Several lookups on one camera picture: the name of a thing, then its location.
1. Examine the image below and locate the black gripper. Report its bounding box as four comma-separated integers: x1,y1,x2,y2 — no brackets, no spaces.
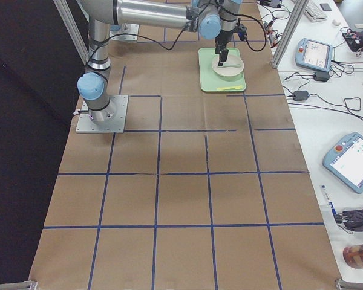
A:
215,30,232,67

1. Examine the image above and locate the teal plastic spoon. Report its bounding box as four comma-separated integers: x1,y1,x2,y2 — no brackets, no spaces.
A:
223,62,242,68

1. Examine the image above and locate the white round plate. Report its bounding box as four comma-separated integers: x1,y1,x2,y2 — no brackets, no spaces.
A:
211,55,244,80

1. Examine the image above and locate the yellow plastic fork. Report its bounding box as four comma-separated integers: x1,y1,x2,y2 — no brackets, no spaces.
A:
217,85,244,91

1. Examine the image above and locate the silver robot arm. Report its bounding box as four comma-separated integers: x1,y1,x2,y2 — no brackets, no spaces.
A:
77,1,246,124

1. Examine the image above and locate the light green tray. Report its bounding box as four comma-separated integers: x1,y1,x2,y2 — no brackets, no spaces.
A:
198,48,246,92

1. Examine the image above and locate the black power adapter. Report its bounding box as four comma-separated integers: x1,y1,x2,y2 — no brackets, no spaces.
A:
292,91,309,102
313,71,330,82

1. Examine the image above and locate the far teach pendant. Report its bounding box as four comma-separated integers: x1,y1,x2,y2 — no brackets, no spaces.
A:
295,38,333,72

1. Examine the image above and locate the teach pendant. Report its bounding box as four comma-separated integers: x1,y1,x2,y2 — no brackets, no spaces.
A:
295,38,333,72
322,132,363,194

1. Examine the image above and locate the white keyboard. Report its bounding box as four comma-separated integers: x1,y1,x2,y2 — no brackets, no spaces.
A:
303,0,327,22

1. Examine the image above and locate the black smartphone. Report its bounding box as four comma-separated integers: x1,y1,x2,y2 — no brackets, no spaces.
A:
320,3,332,11

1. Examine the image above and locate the near teach pendant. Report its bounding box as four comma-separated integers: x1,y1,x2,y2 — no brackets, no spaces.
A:
322,132,363,194

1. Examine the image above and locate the dark folded umbrella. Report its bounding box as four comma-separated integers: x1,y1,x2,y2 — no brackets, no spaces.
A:
334,209,363,232

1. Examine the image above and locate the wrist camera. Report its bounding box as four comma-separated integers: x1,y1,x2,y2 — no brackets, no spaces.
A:
237,24,247,42

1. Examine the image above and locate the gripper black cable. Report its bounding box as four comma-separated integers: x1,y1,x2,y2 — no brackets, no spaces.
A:
87,5,267,61

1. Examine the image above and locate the aluminium frame post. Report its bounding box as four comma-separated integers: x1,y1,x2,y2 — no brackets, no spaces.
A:
270,0,308,69

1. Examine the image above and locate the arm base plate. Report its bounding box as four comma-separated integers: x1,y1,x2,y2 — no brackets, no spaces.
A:
110,23,139,42
76,95,129,134

